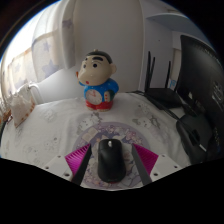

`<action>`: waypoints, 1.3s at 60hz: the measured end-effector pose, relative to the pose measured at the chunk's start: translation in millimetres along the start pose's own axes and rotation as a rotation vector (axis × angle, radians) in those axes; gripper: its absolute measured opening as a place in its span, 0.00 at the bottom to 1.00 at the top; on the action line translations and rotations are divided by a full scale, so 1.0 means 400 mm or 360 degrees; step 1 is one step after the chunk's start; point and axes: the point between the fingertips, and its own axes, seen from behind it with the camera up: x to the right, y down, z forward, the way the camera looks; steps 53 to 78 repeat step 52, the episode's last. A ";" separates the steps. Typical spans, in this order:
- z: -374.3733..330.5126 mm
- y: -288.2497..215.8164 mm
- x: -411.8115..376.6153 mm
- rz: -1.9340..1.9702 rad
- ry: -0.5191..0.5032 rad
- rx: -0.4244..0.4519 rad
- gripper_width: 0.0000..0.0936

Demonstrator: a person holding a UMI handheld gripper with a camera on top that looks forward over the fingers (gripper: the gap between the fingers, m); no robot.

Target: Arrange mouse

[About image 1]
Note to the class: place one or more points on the white wall shelf unit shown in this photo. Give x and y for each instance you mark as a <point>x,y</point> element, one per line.
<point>173,21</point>

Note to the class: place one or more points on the cartoon boy figure clock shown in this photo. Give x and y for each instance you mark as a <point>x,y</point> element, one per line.
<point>98,83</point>

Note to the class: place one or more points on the black computer monitor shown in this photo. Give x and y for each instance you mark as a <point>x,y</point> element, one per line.
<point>203,76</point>

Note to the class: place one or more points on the round purple printed mouse pad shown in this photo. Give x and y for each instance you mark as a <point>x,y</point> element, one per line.
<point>113,131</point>

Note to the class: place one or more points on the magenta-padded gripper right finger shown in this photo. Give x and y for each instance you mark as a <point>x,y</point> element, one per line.
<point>165,165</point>

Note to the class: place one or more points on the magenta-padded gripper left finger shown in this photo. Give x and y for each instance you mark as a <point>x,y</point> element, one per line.
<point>58,164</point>

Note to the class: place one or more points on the black router with antennas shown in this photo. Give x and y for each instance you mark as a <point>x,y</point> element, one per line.
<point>163,96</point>

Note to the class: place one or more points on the white printed tablecloth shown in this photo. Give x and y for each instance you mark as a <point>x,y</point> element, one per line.
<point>50,133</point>

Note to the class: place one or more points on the black monitor stand base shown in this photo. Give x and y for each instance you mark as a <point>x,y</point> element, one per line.
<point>193,133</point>

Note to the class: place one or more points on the white star-print curtain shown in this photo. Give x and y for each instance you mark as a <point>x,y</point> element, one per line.
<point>46,56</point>

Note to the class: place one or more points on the black computer mouse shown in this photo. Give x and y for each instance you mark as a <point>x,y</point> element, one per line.
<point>111,161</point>

